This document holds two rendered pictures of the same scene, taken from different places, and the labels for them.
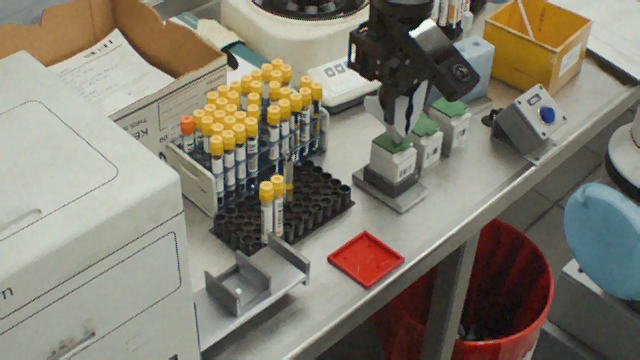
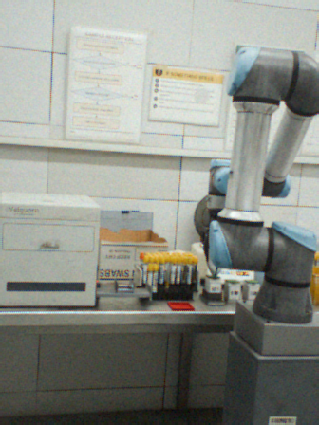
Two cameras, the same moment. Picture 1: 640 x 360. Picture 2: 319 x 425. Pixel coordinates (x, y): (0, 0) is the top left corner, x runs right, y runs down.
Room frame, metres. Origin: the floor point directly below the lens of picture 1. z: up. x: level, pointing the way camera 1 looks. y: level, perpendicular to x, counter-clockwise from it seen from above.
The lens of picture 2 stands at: (-0.83, -0.94, 1.37)
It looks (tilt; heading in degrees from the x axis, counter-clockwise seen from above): 8 degrees down; 32
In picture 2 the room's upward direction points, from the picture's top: 4 degrees clockwise
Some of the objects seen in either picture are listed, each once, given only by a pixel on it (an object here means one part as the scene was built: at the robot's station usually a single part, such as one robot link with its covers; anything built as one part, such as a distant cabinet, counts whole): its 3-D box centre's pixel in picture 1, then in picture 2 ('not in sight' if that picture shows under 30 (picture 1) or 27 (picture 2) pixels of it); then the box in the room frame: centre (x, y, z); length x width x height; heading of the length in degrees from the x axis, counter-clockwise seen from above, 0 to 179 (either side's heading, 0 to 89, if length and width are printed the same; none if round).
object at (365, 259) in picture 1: (366, 259); (180, 306); (0.74, -0.07, 0.88); 0.07 x 0.07 x 0.01; 46
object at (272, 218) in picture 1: (283, 184); (165, 279); (0.81, 0.04, 0.93); 0.17 x 0.09 x 0.11; 136
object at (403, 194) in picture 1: (390, 178); (212, 296); (0.88, -0.10, 0.89); 0.09 x 0.05 x 0.04; 46
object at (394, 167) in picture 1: (392, 162); (213, 287); (0.88, -0.10, 0.92); 0.05 x 0.04 x 0.06; 46
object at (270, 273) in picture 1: (223, 299); (116, 288); (0.63, 0.10, 0.92); 0.21 x 0.07 x 0.05; 136
